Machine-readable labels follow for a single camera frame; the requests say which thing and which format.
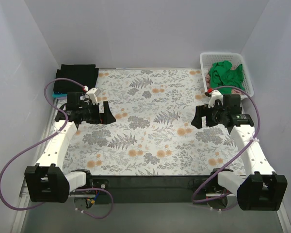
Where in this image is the pink t shirt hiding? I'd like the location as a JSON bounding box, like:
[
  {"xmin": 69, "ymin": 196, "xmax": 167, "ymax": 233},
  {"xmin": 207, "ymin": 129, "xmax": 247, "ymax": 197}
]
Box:
[{"xmin": 205, "ymin": 73, "xmax": 244, "ymax": 95}]

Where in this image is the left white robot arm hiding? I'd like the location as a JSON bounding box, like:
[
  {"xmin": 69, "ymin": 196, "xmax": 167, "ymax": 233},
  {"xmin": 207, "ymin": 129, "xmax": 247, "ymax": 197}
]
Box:
[{"xmin": 24, "ymin": 88, "xmax": 116, "ymax": 203}]

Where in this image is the purple cable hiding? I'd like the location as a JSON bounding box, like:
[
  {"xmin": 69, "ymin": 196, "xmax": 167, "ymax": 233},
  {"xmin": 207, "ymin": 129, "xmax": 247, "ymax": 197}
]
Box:
[
  {"xmin": 0, "ymin": 78, "xmax": 114, "ymax": 219},
  {"xmin": 192, "ymin": 85, "xmax": 261, "ymax": 212}
]

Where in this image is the white plastic basket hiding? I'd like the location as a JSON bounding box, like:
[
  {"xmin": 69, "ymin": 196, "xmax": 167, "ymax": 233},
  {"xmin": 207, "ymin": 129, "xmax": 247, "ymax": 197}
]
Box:
[{"xmin": 200, "ymin": 51, "xmax": 254, "ymax": 97}]

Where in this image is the green t shirt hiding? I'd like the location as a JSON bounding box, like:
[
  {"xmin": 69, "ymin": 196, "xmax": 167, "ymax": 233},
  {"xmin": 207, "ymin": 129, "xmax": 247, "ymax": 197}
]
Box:
[{"xmin": 208, "ymin": 61, "xmax": 245, "ymax": 91}]

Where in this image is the aluminium frame rail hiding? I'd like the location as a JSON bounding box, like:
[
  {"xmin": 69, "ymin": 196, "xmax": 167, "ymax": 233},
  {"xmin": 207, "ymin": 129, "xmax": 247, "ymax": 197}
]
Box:
[{"xmin": 11, "ymin": 108, "xmax": 57, "ymax": 233}]

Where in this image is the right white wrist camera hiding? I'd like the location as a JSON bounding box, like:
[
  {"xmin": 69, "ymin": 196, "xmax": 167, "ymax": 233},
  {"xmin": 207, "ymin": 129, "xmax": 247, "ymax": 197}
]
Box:
[{"xmin": 205, "ymin": 88, "xmax": 223, "ymax": 108}]

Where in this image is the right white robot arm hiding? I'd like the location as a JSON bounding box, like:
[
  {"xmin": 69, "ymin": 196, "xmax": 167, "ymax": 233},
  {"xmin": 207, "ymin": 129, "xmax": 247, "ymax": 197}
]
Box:
[{"xmin": 192, "ymin": 90, "xmax": 288, "ymax": 211}]

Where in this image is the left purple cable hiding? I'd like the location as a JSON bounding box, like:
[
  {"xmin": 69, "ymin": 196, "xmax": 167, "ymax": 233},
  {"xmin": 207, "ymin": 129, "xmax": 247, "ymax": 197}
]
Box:
[{"xmin": 0, "ymin": 78, "xmax": 114, "ymax": 219}]

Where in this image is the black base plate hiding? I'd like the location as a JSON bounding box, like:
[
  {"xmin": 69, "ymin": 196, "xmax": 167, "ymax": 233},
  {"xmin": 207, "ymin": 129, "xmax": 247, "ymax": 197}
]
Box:
[{"xmin": 65, "ymin": 174, "xmax": 240, "ymax": 204}]

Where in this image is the folded black t shirt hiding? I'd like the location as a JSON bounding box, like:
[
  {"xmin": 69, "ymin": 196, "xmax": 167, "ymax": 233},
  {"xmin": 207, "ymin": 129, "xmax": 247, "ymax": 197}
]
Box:
[{"xmin": 53, "ymin": 64, "xmax": 99, "ymax": 95}]

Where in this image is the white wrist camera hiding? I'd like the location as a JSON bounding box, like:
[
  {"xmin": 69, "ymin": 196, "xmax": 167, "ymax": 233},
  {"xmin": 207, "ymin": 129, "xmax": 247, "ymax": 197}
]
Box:
[
  {"xmin": 83, "ymin": 86, "xmax": 100, "ymax": 104},
  {"xmin": 205, "ymin": 88, "xmax": 223, "ymax": 108}
]

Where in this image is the floral table mat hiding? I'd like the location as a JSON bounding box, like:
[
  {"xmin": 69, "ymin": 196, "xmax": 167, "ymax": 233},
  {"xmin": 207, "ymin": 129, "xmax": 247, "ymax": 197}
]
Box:
[{"xmin": 63, "ymin": 69, "xmax": 238, "ymax": 175}]

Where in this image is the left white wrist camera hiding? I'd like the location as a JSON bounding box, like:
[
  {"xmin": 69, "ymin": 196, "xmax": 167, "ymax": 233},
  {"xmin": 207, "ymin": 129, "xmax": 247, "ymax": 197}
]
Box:
[{"xmin": 83, "ymin": 86, "xmax": 100, "ymax": 104}]

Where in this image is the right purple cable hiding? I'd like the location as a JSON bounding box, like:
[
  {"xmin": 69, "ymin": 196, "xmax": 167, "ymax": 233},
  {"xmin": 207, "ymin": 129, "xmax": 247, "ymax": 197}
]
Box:
[{"xmin": 192, "ymin": 85, "xmax": 261, "ymax": 212}]

